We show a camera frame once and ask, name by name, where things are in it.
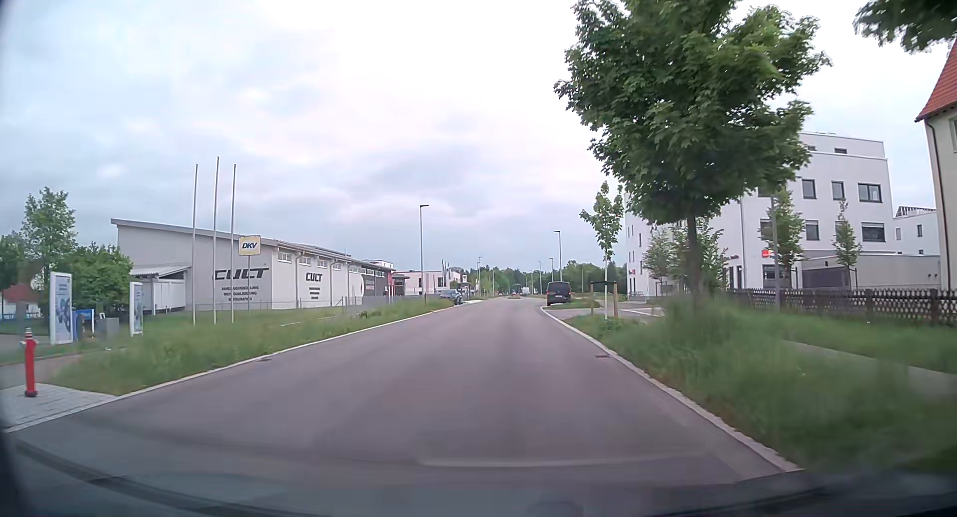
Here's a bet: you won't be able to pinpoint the grass verge with flagpoles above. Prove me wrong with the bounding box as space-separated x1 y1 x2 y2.
46 298 457 397

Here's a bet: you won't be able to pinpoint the large white advertising board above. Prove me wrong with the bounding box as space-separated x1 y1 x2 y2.
49 272 74 346

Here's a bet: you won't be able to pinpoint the white flagpole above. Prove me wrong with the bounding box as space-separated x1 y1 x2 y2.
211 157 221 325
190 164 199 327
229 164 237 324

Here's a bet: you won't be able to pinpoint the low white building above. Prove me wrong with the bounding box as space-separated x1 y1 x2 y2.
395 269 466 297

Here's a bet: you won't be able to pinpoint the grass verge with trees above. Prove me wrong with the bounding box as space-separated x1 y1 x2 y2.
566 300 957 473

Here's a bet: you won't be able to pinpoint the white multi-storey building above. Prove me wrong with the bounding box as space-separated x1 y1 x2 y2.
625 133 942 297

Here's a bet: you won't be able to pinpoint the large green tree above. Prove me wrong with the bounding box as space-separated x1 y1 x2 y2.
554 0 831 301

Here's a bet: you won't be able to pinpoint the dark wooden lattice fence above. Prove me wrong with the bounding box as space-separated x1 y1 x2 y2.
727 287 957 327

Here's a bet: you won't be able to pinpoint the grey industrial hall building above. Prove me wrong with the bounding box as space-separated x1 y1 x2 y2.
111 218 396 313

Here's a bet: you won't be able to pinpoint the house with red roof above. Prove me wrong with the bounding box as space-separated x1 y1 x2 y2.
915 42 957 292

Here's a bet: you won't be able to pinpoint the overhanging tree branches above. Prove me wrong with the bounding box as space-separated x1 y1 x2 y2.
783 0 957 53

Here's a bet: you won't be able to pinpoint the yellow sign on pole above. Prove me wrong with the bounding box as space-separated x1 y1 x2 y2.
238 235 263 313

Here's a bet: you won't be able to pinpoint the distant wood of trees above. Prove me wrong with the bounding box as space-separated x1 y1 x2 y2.
468 260 628 296

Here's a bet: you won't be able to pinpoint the slim tree by fence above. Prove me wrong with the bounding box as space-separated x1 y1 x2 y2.
832 200 863 288
764 189 805 290

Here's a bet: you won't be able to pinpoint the car's own bonnet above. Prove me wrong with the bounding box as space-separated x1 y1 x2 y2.
0 435 957 517

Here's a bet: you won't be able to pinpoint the small young tree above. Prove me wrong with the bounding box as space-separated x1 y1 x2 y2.
579 181 626 320

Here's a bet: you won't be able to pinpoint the group of green trees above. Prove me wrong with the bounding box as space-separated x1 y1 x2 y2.
0 187 134 316

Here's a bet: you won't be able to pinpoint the grey asphalt road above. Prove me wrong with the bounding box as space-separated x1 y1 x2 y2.
0 296 802 503

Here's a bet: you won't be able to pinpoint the pavement behind grass verge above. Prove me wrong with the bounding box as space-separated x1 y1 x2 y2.
781 339 957 398

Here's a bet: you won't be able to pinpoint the red hydrant post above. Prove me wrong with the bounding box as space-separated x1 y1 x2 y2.
20 328 40 398

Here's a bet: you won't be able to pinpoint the paved grey pavement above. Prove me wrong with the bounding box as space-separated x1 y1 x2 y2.
0 383 117 431

